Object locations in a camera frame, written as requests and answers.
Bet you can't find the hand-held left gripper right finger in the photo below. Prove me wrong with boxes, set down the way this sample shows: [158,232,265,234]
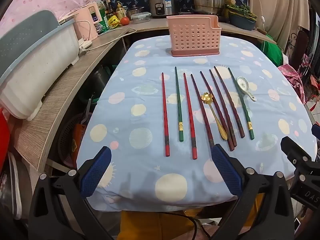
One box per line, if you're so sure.
[211,144,294,240]

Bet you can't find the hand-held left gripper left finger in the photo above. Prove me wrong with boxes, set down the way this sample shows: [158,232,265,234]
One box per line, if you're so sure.
[29,146,113,240]

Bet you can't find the dark maroon chopstick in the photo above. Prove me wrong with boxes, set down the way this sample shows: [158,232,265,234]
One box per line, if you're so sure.
[213,66,246,139]
[190,73,215,147]
[200,71,235,152]
[209,69,238,148]

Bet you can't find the green chopstick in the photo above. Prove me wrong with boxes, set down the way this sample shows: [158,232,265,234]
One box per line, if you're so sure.
[174,66,184,142]
[227,67,256,141]

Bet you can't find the red chopstick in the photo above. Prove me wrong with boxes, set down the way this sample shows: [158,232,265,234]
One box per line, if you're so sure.
[161,72,171,157]
[183,72,198,160]

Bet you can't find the gold flower spoon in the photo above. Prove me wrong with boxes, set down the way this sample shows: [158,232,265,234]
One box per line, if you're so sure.
[201,92,228,141]

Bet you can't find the white ceramic spoon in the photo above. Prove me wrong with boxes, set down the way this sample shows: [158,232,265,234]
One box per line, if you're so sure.
[236,76,257,102]

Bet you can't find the pink perforated utensil holder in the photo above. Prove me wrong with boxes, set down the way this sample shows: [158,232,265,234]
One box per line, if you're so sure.
[166,15,222,57]

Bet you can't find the pink floral cloth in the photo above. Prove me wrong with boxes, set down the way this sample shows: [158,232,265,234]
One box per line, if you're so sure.
[277,64,307,103]

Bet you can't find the person's yellow clothing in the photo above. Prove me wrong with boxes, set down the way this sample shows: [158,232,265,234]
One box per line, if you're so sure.
[120,210,225,240]

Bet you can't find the blue planet print tablecloth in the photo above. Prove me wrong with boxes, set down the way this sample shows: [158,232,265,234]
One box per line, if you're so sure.
[76,35,317,212]

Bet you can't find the green bag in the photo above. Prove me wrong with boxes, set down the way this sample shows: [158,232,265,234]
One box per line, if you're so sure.
[260,34,284,67]

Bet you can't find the steel pot under counter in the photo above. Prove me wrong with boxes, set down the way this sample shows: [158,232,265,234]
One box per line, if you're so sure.
[92,65,112,98]

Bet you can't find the red plastic container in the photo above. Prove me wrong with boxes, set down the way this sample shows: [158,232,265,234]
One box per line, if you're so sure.
[0,107,10,170]

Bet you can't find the white plastic tub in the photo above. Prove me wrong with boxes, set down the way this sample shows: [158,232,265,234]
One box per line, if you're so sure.
[0,10,80,122]

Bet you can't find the white power strip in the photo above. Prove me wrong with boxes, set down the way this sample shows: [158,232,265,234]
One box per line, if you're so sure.
[79,39,93,55]

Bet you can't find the beige curtain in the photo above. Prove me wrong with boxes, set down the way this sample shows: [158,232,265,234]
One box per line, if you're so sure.
[247,0,310,50]

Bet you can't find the blue basin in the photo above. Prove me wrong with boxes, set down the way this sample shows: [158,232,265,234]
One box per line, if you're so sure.
[229,12,257,31]

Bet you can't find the leafy greens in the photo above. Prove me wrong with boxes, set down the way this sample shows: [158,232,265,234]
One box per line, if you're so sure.
[226,2,258,19]

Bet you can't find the pink kitchen appliance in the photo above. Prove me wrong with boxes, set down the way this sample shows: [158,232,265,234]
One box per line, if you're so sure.
[72,2,100,41]

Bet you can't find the yellow packet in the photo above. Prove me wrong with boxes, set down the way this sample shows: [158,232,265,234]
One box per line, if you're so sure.
[107,15,122,29]

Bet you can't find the clear food container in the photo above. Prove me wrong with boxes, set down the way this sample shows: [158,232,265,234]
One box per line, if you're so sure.
[131,12,151,24]

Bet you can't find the yellow label bottle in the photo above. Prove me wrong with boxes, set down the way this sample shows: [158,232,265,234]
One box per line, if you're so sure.
[115,1,126,19]

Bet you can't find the small lidded steel pot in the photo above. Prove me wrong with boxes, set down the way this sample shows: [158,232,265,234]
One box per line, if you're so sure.
[126,5,145,18]

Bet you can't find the steel rice cooker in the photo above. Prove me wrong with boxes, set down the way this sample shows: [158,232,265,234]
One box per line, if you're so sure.
[149,0,180,18]

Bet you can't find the black cable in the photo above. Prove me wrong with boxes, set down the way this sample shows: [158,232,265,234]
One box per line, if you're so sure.
[162,212,215,240]

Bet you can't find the white cord with switch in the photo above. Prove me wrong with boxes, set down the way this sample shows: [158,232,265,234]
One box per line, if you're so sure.
[254,0,267,30]

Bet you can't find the white power cable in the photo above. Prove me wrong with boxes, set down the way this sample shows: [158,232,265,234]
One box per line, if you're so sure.
[86,27,137,53]

